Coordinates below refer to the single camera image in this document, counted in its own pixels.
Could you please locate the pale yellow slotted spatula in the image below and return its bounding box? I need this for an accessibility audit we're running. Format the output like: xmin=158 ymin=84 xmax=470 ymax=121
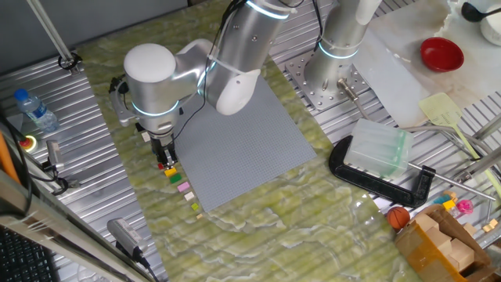
xmin=417 ymin=92 xmax=501 ymax=199

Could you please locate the metal camera mount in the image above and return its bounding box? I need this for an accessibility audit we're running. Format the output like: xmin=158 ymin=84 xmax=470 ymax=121
xmin=41 ymin=160 xmax=81 ymax=197

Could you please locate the large grey Lego baseplate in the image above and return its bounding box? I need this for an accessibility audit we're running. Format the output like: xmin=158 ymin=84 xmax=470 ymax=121
xmin=171 ymin=72 xmax=317 ymax=213

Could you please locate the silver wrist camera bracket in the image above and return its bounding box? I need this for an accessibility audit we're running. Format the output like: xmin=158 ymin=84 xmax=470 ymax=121
xmin=108 ymin=76 xmax=138 ymax=127

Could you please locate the small toy basketball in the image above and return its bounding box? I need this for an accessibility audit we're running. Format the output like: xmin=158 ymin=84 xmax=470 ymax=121
xmin=386 ymin=206 xmax=412 ymax=231

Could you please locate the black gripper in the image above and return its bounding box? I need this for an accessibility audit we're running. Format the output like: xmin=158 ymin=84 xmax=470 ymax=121
xmin=150 ymin=132 xmax=179 ymax=168

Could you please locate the grey depth camera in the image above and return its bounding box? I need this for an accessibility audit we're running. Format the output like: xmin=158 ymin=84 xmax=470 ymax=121
xmin=106 ymin=217 xmax=146 ymax=259
xmin=43 ymin=139 xmax=66 ymax=172

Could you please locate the aluminium profile bar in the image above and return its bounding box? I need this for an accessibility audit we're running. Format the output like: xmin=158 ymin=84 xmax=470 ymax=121
xmin=455 ymin=145 xmax=501 ymax=185
xmin=471 ymin=112 xmax=501 ymax=142

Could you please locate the black C-clamp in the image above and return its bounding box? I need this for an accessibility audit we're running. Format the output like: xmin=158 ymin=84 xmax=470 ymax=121
xmin=328 ymin=135 xmax=496 ymax=209

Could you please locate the red emergency stop button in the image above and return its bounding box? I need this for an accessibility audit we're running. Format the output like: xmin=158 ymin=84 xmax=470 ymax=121
xmin=18 ymin=135 xmax=38 ymax=154

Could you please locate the clear water bottle blue cap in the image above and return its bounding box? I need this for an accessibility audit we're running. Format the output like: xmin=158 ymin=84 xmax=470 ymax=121
xmin=13 ymin=88 xmax=60 ymax=133

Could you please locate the pink toy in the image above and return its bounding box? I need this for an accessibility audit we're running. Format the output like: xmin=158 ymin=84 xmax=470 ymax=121
xmin=456 ymin=198 xmax=475 ymax=215

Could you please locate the orange pole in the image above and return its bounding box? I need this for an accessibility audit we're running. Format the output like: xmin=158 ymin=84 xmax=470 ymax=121
xmin=0 ymin=131 xmax=20 ymax=185

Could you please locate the black keyboard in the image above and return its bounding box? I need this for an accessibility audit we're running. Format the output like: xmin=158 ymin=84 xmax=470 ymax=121
xmin=0 ymin=225 xmax=60 ymax=282

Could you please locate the brown cardboard box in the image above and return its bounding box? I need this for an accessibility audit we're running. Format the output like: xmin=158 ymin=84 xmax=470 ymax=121
xmin=394 ymin=203 xmax=499 ymax=282

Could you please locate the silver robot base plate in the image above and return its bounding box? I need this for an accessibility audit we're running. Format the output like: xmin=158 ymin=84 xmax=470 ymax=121
xmin=284 ymin=49 xmax=371 ymax=112

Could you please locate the wooden block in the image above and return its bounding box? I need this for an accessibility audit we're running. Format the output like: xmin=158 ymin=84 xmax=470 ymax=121
xmin=413 ymin=213 xmax=440 ymax=233
xmin=424 ymin=226 xmax=453 ymax=252
xmin=449 ymin=238 xmax=476 ymax=272

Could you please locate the green marble pattern mat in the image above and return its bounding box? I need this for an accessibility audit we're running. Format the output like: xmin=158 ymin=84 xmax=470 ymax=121
xmin=76 ymin=0 xmax=414 ymax=282

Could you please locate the metal tripod pole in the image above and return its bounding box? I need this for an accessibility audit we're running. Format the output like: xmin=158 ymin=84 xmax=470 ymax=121
xmin=25 ymin=0 xmax=83 ymax=76

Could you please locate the red bowl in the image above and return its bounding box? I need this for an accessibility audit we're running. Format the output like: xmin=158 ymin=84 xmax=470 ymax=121
xmin=420 ymin=37 xmax=465 ymax=74

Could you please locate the white cup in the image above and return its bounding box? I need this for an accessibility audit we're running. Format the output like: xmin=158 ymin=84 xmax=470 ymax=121
xmin=480 ymin=14 xmax=501 ymax=47

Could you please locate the aluminium frame rail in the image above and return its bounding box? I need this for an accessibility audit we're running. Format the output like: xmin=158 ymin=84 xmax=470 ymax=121
xmin=0 ymin=168 xmax=156 ymax=282

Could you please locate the black ladle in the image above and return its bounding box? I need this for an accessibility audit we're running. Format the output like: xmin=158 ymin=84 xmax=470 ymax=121
xmin=460 ymin=1 xmax=491 ymax=24

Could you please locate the white marble pattern mat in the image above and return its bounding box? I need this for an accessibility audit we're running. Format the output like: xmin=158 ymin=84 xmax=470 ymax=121
xmin=351 ymin=0 xmax=501 ymax=129

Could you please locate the translucent plastic box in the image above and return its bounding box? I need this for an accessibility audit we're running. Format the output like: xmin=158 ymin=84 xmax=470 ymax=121
xmin=343 ymin=117 xmax=415 ymax=180

